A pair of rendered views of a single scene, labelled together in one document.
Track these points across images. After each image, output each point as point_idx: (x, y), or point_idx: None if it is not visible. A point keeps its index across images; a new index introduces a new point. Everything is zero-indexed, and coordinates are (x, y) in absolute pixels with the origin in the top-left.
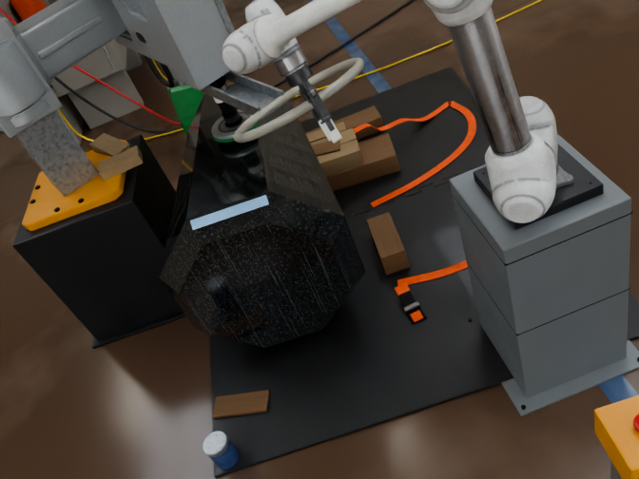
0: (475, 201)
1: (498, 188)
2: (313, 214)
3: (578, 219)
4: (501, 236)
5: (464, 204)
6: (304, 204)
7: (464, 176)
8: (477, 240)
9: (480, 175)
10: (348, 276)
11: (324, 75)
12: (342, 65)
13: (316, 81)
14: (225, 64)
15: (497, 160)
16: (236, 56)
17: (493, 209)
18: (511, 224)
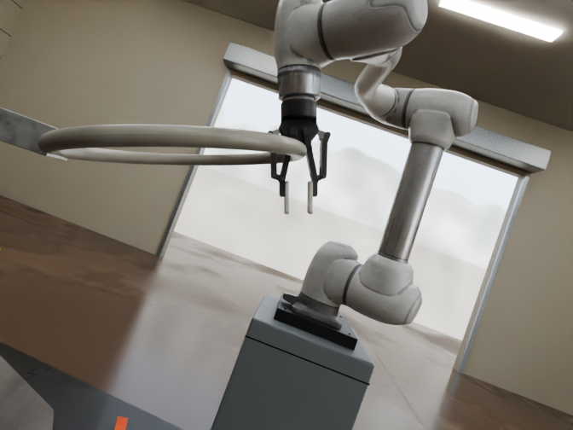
0: (300, 333)
1: (407, 289)
2: (28, 403)
3: (359, 339)
4: (356, 355)
5: (288, 339)
6: (19, 378)
7: (261, 316)
8: (295, 382)
9: (286, 310)
10: None
11: (135, 157)
12: (175, 156)
13: (118, 158)
14: (413, 0)
15: (404, 264)
16: (425, 8)
17: (320, 338)
18: (346, 346)
